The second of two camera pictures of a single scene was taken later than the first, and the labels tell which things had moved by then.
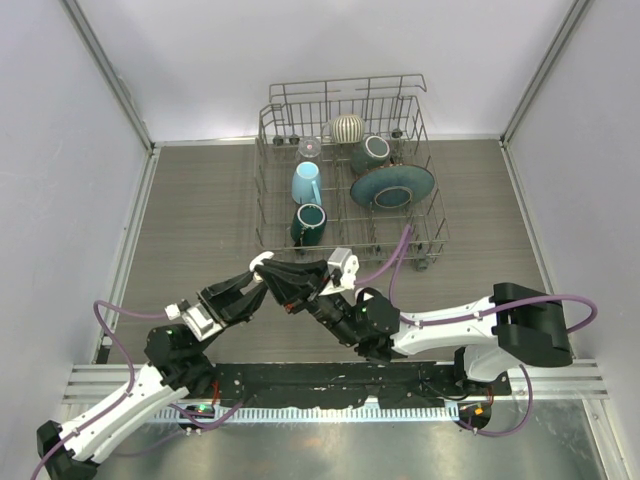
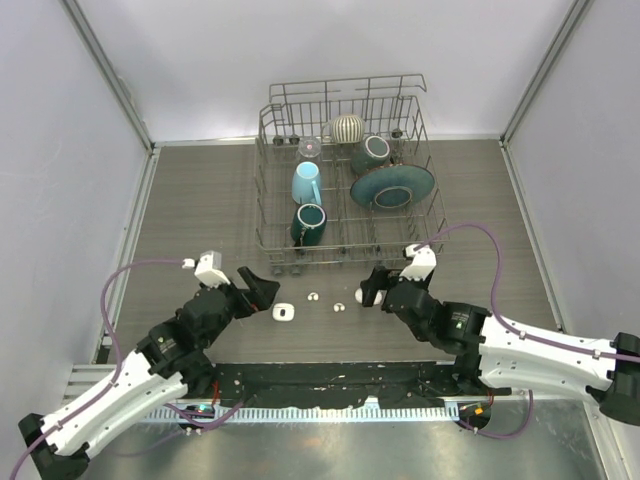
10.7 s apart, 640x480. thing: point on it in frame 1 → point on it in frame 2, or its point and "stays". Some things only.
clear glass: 309,147 stays
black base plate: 350,384 stays
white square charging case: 258,260 → 283,312
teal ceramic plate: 393,186 stays
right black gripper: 294,279 → 379,279
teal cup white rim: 370,155 stays
